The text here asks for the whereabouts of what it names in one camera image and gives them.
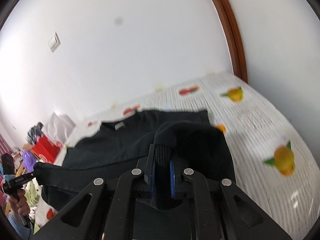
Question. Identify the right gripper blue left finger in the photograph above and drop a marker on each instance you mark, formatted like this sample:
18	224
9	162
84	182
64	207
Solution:
149	172

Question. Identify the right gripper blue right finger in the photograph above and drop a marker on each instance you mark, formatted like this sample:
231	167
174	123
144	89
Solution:
176	178

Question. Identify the black long-sleeve sweatshirt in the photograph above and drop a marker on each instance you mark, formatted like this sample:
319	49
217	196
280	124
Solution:
117	148

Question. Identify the blue denim sleeve forearm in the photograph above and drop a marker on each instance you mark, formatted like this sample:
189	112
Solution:
26	233

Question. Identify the person left hand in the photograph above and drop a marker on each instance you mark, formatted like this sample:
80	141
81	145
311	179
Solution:
19	207

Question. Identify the green bed sheet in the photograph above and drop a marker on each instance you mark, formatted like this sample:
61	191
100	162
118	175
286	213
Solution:
32	194

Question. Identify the purple plush toy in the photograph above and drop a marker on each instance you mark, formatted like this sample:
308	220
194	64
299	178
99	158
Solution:
28	160

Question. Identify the red paper shopping bag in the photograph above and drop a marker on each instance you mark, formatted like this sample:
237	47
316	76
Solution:
46	150

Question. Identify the grey plaid cloth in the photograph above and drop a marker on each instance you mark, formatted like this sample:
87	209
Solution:
35	133

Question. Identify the white plastic shopping bag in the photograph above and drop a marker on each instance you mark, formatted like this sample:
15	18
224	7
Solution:
58	128

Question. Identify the fruit print table cover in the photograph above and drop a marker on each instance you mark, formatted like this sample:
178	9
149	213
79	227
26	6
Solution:
273	165

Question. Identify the white wall light switch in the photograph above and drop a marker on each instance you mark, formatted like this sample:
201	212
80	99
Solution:
54	42

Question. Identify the brown wooden door frame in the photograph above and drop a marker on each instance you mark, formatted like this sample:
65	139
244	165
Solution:
233	38

